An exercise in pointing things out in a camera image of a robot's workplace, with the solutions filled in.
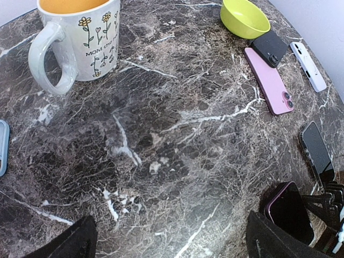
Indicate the clear magsafe phone case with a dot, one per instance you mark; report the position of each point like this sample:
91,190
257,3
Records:
306,153

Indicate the light blue phone case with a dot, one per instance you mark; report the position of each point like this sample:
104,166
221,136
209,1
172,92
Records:
5,136

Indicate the pink phone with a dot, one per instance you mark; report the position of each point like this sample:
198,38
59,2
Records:
278,99

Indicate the black phone case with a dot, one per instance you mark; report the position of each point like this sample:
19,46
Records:
270,47

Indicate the white mug orange inside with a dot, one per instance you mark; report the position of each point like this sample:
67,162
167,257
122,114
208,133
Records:
84,37

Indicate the green bowl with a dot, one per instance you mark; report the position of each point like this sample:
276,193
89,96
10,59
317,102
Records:
244,19

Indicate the black phone purple edge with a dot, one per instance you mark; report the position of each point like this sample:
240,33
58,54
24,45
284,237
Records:
285,208

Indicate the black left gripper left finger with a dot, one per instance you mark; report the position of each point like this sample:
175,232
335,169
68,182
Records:
79,240

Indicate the lilac phone case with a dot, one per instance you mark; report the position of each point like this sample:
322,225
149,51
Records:
309,67

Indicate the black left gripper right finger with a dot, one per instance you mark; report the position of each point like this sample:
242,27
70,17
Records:
265,239

